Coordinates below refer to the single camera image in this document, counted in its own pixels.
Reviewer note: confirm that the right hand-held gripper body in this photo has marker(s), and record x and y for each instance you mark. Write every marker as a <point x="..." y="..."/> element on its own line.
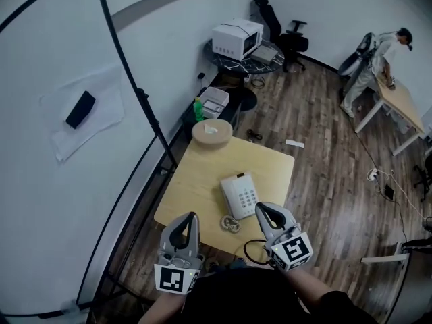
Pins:
<point x="292" y="251"/>

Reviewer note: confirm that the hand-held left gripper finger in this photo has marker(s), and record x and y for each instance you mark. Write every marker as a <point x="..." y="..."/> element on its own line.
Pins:
<point x="166" y="236"/>
<point x="195" y="238"/>

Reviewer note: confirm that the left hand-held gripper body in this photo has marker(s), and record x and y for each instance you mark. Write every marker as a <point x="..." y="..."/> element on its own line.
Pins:
<point x="175" y="275"/>

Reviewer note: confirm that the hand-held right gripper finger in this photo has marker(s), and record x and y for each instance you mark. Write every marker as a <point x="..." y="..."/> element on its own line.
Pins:
<point x="265" y="226"/>
<point x="287" y="216"/>

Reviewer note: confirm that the person's left forearm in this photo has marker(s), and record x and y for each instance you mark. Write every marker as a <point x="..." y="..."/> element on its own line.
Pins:
<point x="162" y="307"/>

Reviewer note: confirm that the person's right forearm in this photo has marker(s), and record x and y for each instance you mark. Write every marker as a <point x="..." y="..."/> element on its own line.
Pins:
<point x="310" y="287"/>

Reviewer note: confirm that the white desk telephone base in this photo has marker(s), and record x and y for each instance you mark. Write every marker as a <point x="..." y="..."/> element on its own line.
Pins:
<point x="246" y="194"/>

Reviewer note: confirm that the person's blue jeans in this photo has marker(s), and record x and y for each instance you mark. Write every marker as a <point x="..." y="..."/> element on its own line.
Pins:
<point x="236" y="265"/>

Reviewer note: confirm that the person's black shirt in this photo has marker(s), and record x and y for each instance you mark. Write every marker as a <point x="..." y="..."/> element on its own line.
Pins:
<point x="256" y="299"/>

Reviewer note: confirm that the white paper slip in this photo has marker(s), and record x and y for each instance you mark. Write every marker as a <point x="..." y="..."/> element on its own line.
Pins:
<point x="295" y="143"/>

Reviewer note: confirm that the white power strip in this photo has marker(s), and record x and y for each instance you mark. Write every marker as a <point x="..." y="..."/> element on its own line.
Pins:
<point x="372" y="175"/>

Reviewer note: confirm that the round beige tissue box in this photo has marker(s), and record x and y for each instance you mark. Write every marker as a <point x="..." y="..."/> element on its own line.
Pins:
<point x="212" y="136"/>

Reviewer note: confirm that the black flat floor device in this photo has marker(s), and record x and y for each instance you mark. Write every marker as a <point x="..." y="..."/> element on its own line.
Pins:
<point x="389" y="191"/>

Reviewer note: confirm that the black-framed whiteboard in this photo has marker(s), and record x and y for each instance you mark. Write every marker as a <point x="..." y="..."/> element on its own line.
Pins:
<point x="50" y="214"/>

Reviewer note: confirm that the black low cabinet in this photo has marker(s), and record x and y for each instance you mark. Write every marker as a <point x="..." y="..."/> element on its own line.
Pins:
<point x="189" y="120"/>

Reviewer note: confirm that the green plastic bottle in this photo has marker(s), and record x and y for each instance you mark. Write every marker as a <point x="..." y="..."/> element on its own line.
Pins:
<point x="199" y="110"/>

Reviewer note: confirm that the white storage bin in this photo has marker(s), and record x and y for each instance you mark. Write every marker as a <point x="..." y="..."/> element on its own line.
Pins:
<point x="216" y="101"/>

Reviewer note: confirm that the black swivel chair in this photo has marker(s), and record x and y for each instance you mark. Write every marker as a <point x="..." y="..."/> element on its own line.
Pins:
<point x="423" y="177"/>

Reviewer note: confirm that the brown cardboard box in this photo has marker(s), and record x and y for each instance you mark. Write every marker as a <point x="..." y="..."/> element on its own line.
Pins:
<point x="233" y="80"/>

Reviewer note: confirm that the black whiteboard eraser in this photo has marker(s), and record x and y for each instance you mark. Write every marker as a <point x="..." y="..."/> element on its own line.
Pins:
<point x="80" y="110"/>

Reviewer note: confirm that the black whiteboard stand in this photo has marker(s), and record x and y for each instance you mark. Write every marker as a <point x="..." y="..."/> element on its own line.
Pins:
<point x="135" y="86"/>

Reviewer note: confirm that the wooden table with white legs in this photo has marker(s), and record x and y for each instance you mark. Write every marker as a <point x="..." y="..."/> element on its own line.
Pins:
<point x="398" y="103"/>

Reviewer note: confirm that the round black marble table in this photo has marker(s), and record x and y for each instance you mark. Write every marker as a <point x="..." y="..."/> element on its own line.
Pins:
<point x="233" y="64"/>

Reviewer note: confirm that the grey flat box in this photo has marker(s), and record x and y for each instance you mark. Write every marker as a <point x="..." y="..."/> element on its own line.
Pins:
<point x="264" y="53"/>

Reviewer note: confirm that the black office chair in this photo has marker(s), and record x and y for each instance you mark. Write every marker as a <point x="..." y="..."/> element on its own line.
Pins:
<point x="293" y="42"/>

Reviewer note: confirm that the white microwave oven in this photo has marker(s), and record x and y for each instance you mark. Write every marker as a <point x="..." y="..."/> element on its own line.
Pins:
<point x="236" y="37"/>

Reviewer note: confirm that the black wall plug adapter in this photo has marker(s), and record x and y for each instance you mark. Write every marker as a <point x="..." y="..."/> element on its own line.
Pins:
<point x="200" y="76"/>

